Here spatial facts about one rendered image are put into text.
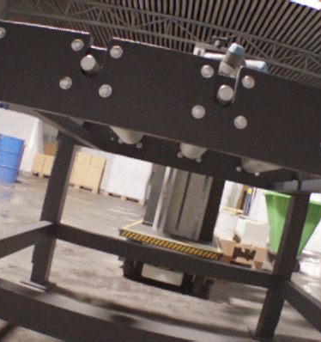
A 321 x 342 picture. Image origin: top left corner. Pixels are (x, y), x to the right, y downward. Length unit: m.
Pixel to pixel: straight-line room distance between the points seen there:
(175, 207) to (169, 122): 1.80
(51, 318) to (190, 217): 1.82
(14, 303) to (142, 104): 0.52
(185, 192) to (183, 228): 0.26
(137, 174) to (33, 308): 8.98
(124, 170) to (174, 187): 7.28
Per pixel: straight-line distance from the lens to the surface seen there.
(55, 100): 0.76
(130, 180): 9.70
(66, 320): 0.77
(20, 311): 0.80
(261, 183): 1.70
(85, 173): 9.74
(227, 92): 0.70
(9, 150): 6.73
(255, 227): 3.36
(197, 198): 2.42
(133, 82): 0.73
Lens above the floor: 0.64
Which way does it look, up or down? 4 degrees up
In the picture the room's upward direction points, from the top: 13 degrees clockwise
